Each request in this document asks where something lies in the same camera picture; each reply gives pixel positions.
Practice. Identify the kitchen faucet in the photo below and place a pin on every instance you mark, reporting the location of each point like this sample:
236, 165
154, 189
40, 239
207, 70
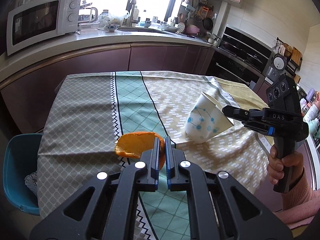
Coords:
131, 20

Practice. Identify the teal plastic trash bin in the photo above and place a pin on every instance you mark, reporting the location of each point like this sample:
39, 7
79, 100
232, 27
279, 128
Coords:
20, 160

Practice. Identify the white microwave oven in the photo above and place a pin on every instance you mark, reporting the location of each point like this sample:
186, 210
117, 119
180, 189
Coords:
40, 20

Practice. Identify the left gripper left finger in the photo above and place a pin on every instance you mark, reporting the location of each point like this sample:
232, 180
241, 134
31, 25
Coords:
154, 163

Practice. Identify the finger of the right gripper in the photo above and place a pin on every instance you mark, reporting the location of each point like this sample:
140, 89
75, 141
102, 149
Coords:
239, 114

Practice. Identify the dark red base cabinets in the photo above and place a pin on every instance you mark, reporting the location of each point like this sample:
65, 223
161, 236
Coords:
27, 96

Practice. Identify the small blue patterned bowl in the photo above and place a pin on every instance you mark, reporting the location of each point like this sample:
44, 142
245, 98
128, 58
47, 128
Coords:
111, 27

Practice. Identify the patterned tablecloth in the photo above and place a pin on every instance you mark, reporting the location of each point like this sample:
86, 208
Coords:
91, 111

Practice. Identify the pink sleeved right forearm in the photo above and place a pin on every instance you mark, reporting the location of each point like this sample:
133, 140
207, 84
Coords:
300, 204

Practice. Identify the orange peel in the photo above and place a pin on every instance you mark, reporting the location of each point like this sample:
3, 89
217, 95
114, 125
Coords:
132, 145

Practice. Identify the glass kettle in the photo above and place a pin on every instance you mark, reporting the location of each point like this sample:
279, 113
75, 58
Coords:
87, 13

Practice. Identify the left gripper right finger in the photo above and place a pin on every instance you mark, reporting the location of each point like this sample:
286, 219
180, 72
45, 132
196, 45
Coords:
169, 159

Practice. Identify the person's right hand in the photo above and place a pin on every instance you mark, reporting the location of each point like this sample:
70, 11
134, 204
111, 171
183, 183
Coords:
276, 167

